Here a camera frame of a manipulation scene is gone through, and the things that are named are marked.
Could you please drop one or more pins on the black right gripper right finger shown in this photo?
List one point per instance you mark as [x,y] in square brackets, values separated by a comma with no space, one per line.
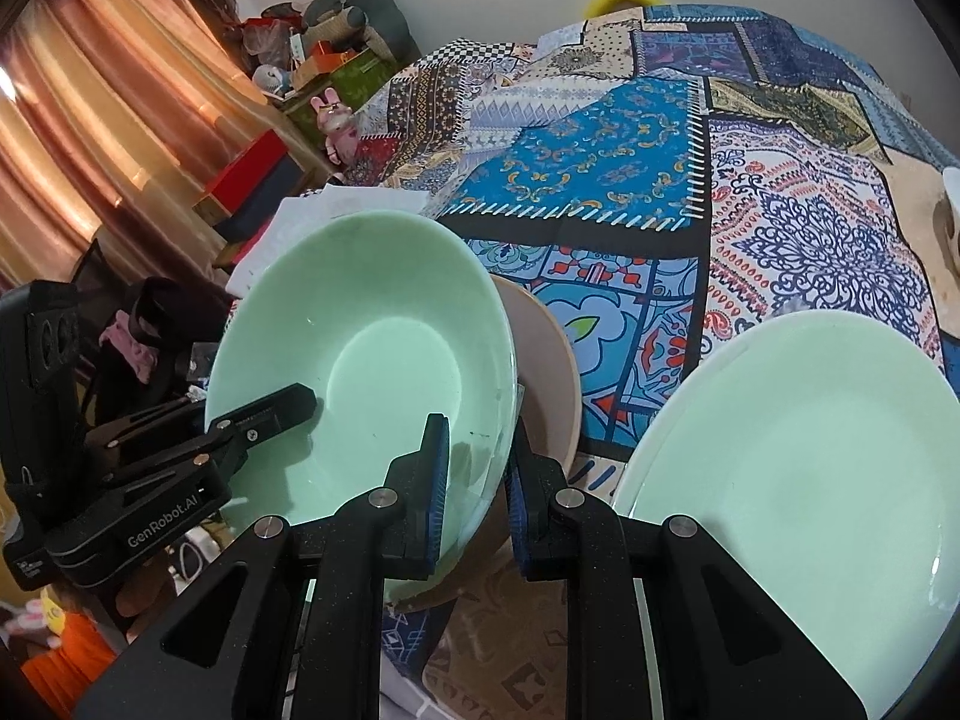
[662,621]

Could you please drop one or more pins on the pink bowl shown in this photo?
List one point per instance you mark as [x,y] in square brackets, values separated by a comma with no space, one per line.
[551,413]

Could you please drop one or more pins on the patchwork patterned blanket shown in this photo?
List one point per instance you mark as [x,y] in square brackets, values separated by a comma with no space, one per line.
[694,170]

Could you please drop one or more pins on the green box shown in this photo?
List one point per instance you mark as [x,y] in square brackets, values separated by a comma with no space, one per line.
[355,83]

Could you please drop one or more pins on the red box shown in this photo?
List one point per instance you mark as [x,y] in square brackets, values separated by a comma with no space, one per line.
[265,161]

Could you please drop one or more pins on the pink bunny plush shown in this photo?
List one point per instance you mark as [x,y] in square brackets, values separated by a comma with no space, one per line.
[337,122]

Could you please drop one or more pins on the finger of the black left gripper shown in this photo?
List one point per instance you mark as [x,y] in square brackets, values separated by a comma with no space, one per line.
[255,419]

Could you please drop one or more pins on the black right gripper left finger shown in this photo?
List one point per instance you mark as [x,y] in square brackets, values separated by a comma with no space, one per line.
[287,621]

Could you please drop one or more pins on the orange sleeve forearm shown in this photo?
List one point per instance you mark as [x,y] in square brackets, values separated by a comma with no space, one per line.
[62,676]

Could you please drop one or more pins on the mint green plate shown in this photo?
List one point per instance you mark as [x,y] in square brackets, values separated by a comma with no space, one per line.
[820,450]

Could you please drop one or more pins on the mint green bowl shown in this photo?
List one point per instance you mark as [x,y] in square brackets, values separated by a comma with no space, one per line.
[388,317]

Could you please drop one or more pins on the orange curtain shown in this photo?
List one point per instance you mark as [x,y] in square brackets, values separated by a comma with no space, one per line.
[115,116]

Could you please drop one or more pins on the white bowl with dark spots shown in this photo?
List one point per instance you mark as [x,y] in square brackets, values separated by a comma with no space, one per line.
[951,215]

